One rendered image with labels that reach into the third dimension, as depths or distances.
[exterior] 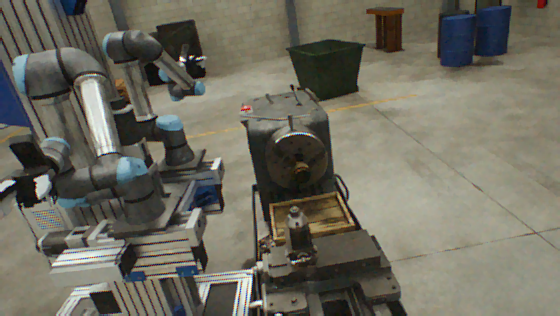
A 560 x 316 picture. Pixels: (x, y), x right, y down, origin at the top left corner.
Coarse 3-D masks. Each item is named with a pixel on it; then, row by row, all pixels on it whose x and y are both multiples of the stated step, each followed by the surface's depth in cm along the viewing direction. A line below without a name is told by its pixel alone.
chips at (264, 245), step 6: (354, 228) 213; (270, 234) 215; (258, 240) 216; (264, 240) 204; (270, 240) 203; (258, 246) 211; (264, 246) 208; (270, 246) 202; (264, 252) 199; (270, 252) 198; (390, 306) 160; (396, 312) 157
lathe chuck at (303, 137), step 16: (288, 128) 183; (304, 128) 183; (272, 144) 180; (288, 144) 177; (304, 144) 178; (320, 144) 179; (272, 160) 180; (320, 160) 183; (272, 176) 184; (288, 176) 185; (320, 176) 187
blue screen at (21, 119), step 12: (0, 60) 620; (0, 72) 640; (0, 84) 662; (12, 84) 637; (0, 96) 685; (12, 96) 658; (0, 108) 710; (12, 108) 681; (0, 120) 736; (12, 120) 705; (24, 120) 677
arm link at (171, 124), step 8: (160, 120) 175; (168, 120) 175; (176, 120) 175; (152, 128) 177; (160, 128) 174; (168, 128) 173; (176, 128) 175; (160, 136) 176; (168, 136) 175; (176, 136) 176; (184, 136) 180; (168, 144) 177; (176, 144) 177
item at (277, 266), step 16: (320, 240) 141; (336, 240) 140; (368, 240) 137; (272, 256) 137; (288, 256) 136; (320, 256) 133; (336, 256) 132; (352, 256) 130; (368, 256) 129; (272, 272) 132; (288, 272) 129; (304, 272) 128; (320, 272) 130; (336, 272) 130
